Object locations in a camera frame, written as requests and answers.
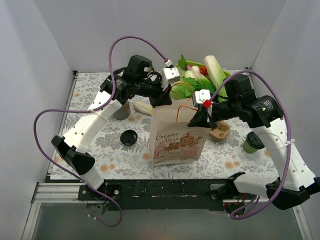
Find brown paper takeout bag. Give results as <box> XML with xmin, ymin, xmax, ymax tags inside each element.
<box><xmin>149</xmin><ymin>97</ymin><xmax>210</xmax><ymax>166</ymax></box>

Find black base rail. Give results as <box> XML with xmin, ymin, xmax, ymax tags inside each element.
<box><xmin>77</xmin><ymin>179</ymin><xmax>252</xmax><ymax>211</ymax></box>

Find black plastic cup lid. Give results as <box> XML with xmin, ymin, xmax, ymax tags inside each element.
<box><xmin>246</xmin><ymin>131</ymin><xmax>265</xmax><ymax>150</ymax></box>

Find grey cup of straws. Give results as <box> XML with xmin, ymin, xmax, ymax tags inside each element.
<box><xmin>112</xmin><ymin>100</ymin><xmax>131</xmax><ymax>121</ymax></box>

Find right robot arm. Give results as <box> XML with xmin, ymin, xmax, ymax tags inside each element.
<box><xmin>188</xmin><ymin>73</ymin><xmax>320</xmax><ymax>210</ymax></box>

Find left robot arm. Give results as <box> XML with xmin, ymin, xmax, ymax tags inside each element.
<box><xmin>51</xmin><ymin>55</ymin><xmax>172</xmax><ymax>200</ymax></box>

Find green leafy lettuce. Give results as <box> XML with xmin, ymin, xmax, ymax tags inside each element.
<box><xmin>170</xmin><ymin>77</ymin><xmax>199</xmax><ymax>100</ymax></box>

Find aluminium frame rail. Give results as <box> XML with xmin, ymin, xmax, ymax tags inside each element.
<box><xmin>31</xmin><ymin>183</ymin><xmax>81</xmax><ymax>204</ymax></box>

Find green vegetable tray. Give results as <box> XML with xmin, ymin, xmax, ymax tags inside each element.
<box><xmin>176</xmin><ymin>60</ymin><xmax>231</xmax><ymax>78</ymax></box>

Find long napa cabbage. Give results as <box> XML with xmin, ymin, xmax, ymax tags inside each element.
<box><xmin>204</xmin><ymin>55</ymin><xmax>226</xmax><ymax>90</ymax></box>

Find bok choy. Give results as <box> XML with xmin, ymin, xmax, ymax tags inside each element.
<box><xmin>184</xmin><ymin>66</ymin><xmax>216</xmax><ymax>94</ymax></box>

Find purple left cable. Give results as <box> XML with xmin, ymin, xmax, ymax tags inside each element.
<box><xmin>33</xmin><ymin>35</ymin><xmax>173</xmax><ymax>228</ymax></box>

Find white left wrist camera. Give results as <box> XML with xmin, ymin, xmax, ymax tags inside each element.
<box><xmin>161</xmin><ymin>67</ymin><xmax>180</xmax><ymax>90</ymax></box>

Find green onion bunch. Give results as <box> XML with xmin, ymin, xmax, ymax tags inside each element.
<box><xmin>133</xmin><ymin>100</ymin><xmax>153</xmax><ymax>116</ymax></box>

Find floral table mat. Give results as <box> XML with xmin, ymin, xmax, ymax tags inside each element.
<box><xmin>49</xmin><ymin>69</ymin><xmax>281</xmax><ymax>180</ymax></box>

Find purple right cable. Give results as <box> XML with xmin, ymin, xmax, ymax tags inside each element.
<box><xmin>204</xmin><ymin>69</ymin><xmax>293</xmax><ymax>220</ymax></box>

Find green paper coffee cup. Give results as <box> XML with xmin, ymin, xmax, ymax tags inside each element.
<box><xmin>242</xmin><ymin>131</ymin><xmax>265</xmax><ymax>154</ymax></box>

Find purple cable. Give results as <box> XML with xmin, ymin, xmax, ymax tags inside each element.
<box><xmin>204</xmin><ymin>69</ymin><xmax>293</xmax><ymax>220</ymax></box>
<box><xmin>33</xmin><ymin>35</ymin><xmax>173</xmax><ymax>228</ymax></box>

